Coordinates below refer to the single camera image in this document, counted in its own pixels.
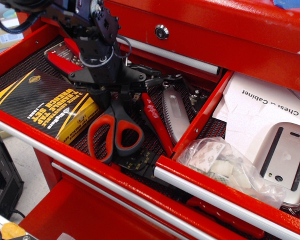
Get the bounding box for packaged red handled tool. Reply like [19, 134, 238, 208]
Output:
[44, 38, 85, 77]

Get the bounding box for clear plastic bag of parts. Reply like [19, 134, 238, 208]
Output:
[176, 137, 287, 209]

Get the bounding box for black yellow tap wrench box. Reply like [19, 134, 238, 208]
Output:
[0, 69, 101, 145]

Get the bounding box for open red upper left drawer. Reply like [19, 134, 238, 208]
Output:
[0, 23, 235, 226]

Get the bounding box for white cabinet manual paper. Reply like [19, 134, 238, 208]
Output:
[212, 72, 300, 162]

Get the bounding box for open red right drawer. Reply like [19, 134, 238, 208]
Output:
[154, 71, 300, 240]

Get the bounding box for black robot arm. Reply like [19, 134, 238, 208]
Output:
[0, 0, 147, 109]

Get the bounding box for silver cabinet lock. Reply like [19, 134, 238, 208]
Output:
[154, 24, 170, 40]

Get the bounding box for silver folding utility knife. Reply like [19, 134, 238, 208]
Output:
[162, 81, 190, 145]

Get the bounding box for black metal pliers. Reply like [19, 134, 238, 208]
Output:
[127, 62, 208, 114]

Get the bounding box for silver computer mouse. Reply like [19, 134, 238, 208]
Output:
[253, 122, 300, 211]

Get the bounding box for red and grey scissors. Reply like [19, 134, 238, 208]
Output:
[87, 98, 145, 164]

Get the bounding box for red tool cabinet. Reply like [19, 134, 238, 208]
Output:
[11, 0, 300, 240]

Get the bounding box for red handled tool lower drawer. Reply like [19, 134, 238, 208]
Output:
[186, 196, 265, 239]

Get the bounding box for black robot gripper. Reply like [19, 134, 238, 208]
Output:
[67, 47, 147, 110]

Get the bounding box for black electronic device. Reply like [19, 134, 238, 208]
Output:
[0, 136, 24, 219]

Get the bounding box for black wire stripper tool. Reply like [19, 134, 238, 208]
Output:
[114, 148, 168, 185]

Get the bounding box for red handled crimping tool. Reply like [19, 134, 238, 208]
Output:
[133, 92, 174, 157]

